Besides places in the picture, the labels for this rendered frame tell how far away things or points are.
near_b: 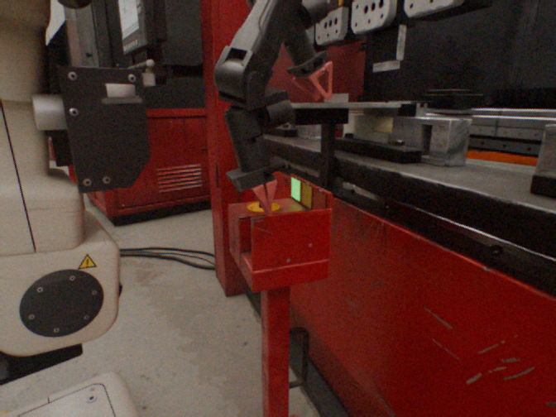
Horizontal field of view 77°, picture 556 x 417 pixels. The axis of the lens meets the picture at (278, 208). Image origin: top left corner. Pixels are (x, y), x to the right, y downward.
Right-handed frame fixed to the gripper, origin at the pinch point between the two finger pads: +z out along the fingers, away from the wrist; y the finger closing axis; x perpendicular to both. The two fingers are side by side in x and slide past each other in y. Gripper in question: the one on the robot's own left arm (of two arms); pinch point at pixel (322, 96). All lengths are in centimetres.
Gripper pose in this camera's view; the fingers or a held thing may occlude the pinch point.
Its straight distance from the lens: 88.9
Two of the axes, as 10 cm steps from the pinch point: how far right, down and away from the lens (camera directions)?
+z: 4.8, 7.7, 4.3
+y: -3.9, -2.6, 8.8
